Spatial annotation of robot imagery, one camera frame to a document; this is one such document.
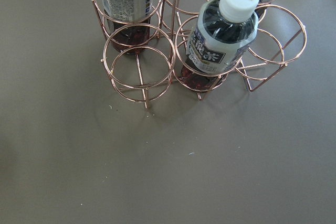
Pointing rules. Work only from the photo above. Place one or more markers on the tea bottle front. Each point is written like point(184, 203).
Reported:
point(224, 31)

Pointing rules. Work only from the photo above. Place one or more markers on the tea bottle back left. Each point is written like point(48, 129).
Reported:
point(128, 11)

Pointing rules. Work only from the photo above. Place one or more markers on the copper wire bottle rack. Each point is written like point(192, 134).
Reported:
point(165, 34)

